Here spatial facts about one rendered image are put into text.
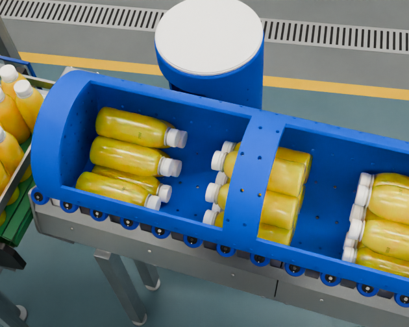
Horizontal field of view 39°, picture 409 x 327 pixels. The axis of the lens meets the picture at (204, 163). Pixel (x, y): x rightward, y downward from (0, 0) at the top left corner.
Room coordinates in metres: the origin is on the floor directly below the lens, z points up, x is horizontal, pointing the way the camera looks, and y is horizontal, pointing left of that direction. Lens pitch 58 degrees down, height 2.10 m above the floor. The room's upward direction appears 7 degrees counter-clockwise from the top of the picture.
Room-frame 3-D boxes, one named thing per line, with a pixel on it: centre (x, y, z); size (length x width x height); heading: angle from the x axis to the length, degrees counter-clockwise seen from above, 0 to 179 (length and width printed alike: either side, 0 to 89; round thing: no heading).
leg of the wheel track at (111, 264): (0.69, 0.31, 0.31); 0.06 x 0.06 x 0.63; 66
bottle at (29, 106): (0.93, 0.41, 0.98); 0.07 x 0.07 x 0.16
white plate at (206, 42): (1.07, -0.05, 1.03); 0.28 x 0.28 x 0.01
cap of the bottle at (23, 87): (0.93, 0.41, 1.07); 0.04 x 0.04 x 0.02
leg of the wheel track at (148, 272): (0.82, 0.25, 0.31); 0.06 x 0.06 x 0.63; 66
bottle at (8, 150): (0.80, 0.46, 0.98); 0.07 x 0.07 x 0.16
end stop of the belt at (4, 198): (0.81, 0.41, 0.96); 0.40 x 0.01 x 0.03; 156
